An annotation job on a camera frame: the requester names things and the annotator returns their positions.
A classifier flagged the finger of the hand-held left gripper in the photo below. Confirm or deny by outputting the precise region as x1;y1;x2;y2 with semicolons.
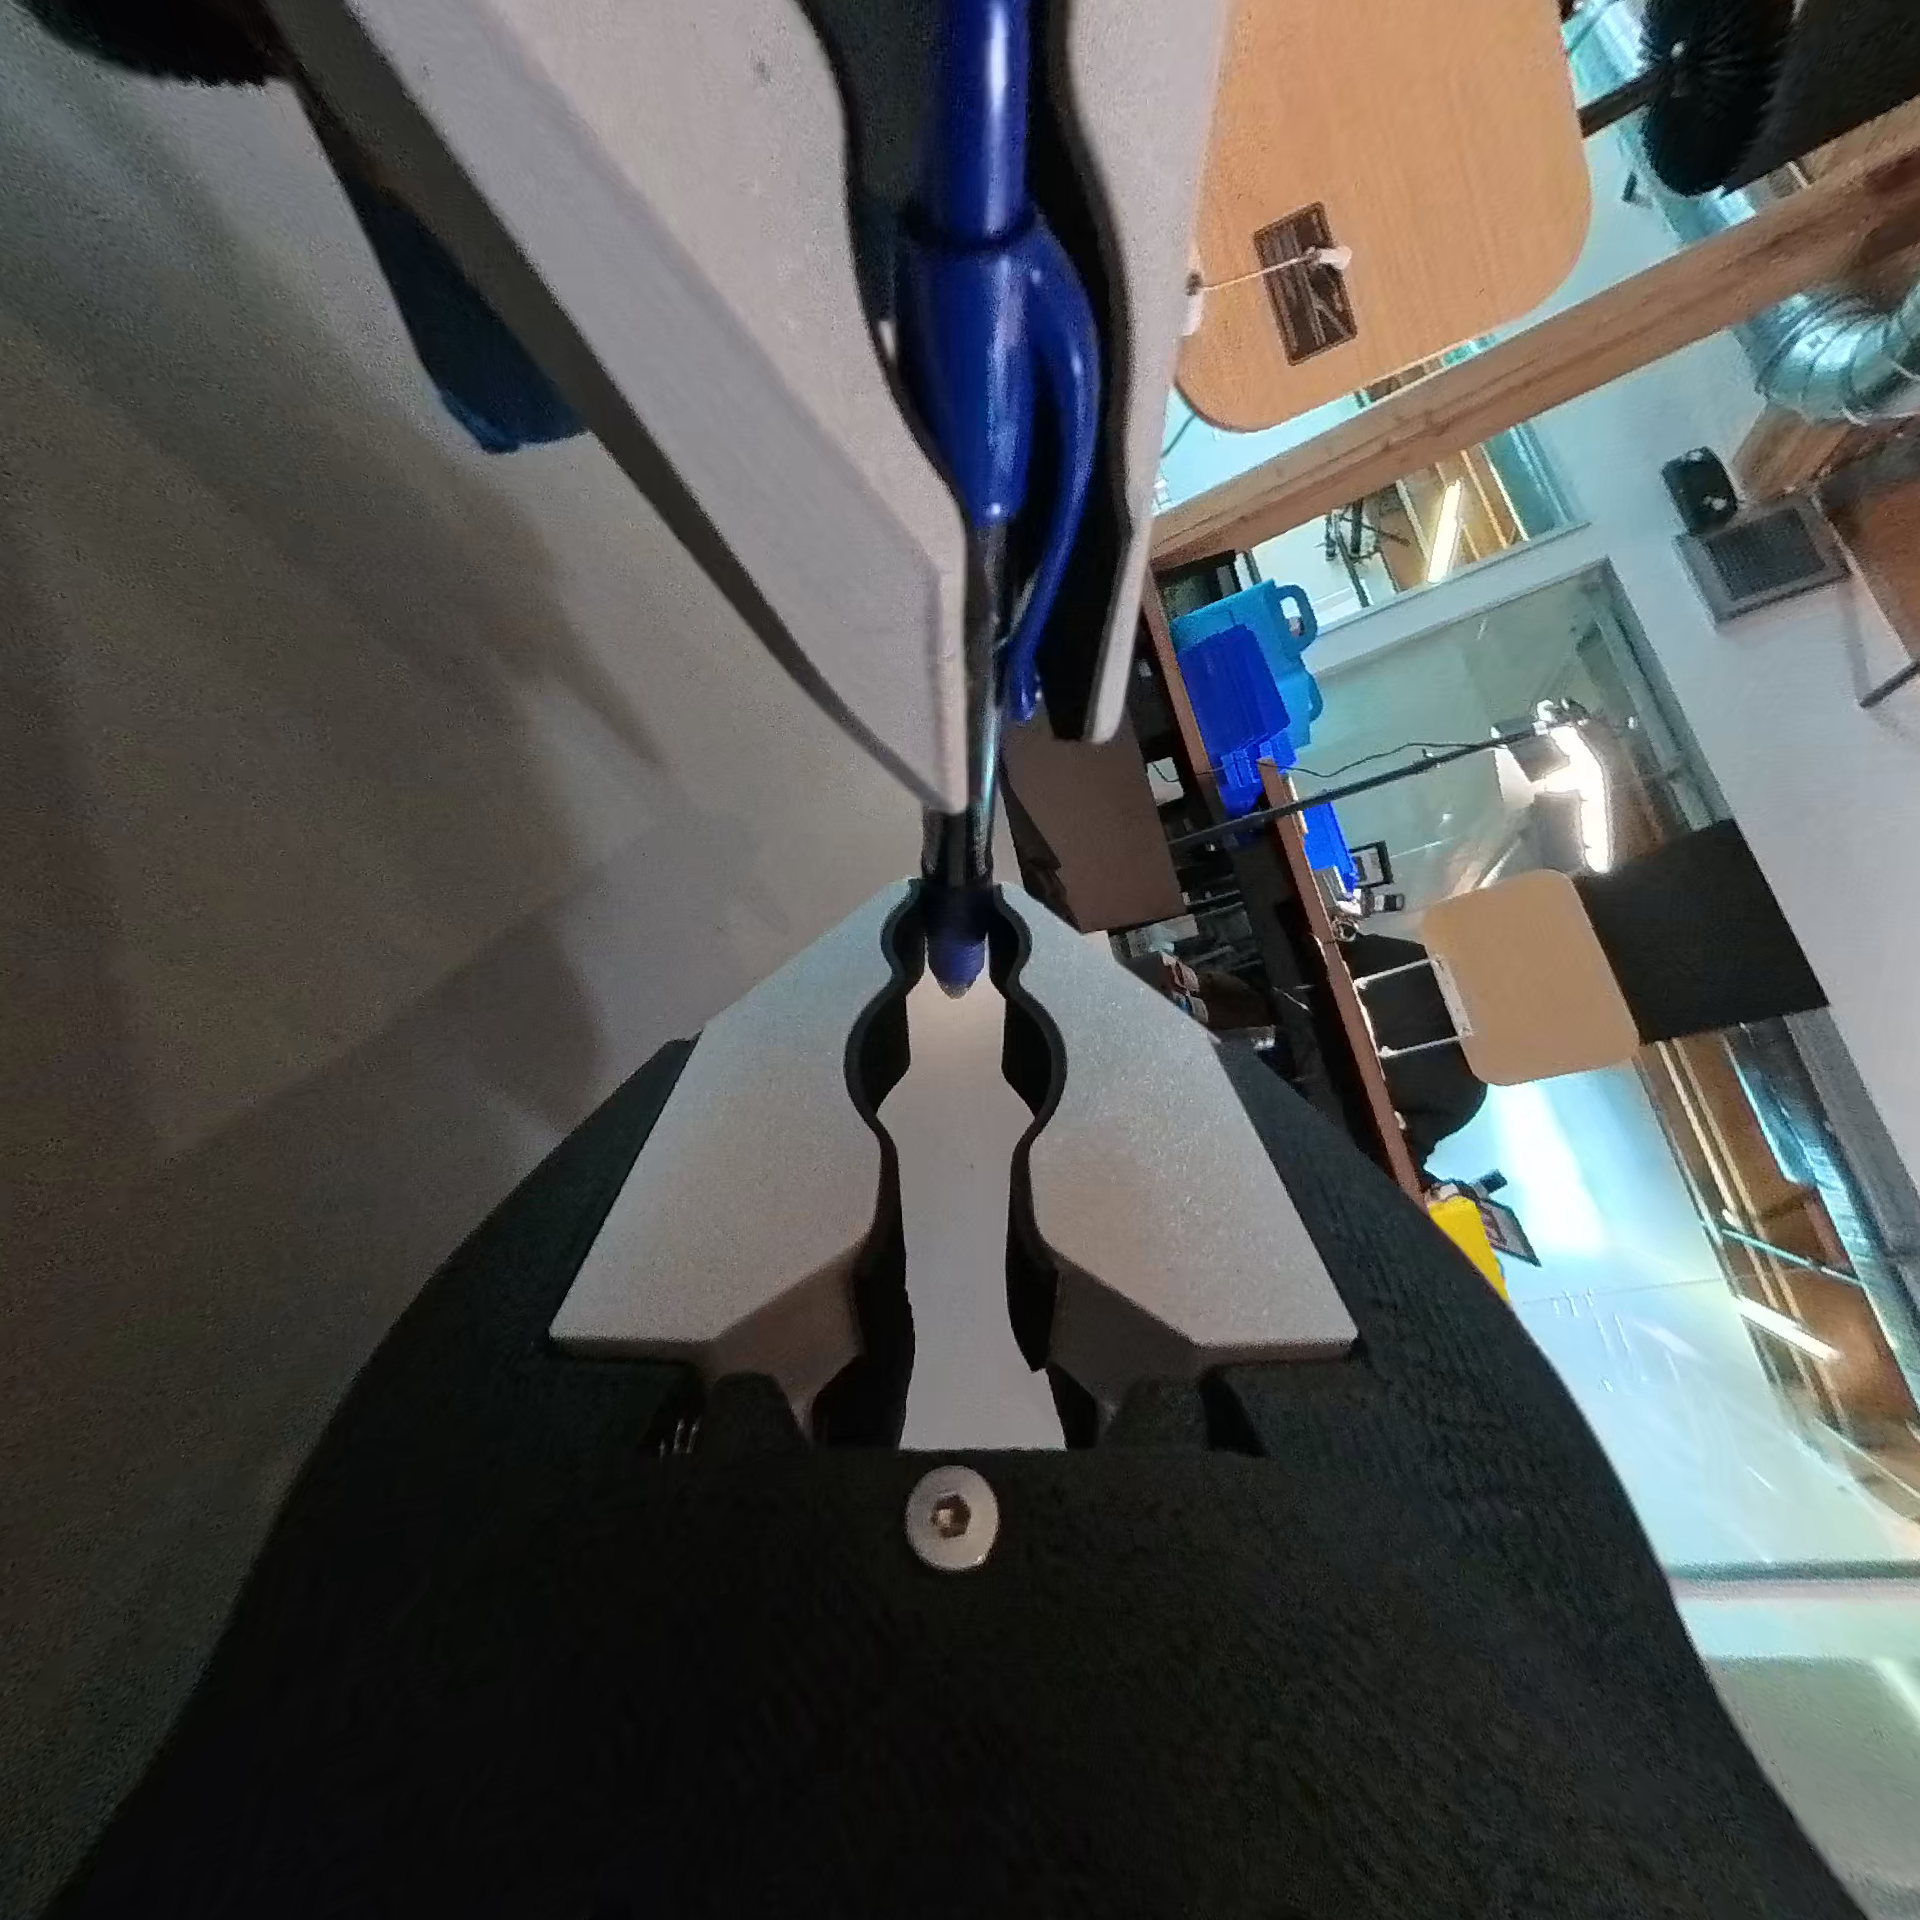
1040;0;1235;746
262;0;965;813

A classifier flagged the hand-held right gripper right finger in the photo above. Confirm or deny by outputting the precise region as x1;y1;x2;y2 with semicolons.
987;883;1363;1450

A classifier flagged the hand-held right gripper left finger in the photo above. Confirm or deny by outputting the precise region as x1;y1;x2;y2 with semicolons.
547;882;925;1450

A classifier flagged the blue pen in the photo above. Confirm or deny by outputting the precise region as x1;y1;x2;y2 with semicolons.
885;0;1111;1004

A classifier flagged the wooden panel on white stand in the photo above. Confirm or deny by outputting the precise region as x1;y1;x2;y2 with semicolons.
1419;869;1641;1088
1175;0;1592;435

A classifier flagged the wooden desk with black legs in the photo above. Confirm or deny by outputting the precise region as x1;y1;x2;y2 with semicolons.
1254;758;1428;1191

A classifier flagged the yellow box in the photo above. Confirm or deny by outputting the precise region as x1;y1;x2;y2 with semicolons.
1426;1187;1507;1298

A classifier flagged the dark flat box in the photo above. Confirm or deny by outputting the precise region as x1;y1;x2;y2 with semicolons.
1004;722;1185;934

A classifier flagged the black round disc on pole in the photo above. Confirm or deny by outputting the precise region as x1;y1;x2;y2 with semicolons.
1641;0;1799;196

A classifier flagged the black light stand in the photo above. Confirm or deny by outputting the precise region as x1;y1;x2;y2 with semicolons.
1185;704;1593;843

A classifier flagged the wooden support post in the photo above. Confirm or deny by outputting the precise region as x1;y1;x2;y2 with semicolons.
1146;142;1920;565

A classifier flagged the blue plastic bin with handle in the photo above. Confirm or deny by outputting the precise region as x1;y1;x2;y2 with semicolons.
1170;582;1323;803

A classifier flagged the black wall screen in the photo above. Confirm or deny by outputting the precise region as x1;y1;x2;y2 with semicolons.
1576;817;1829;1044

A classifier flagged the wide silver air duct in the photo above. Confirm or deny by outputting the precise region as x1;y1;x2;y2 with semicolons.
1742;294;1920;423

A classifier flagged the grey wall vent grille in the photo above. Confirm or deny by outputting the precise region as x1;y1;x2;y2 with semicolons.
1679;501;1849;624

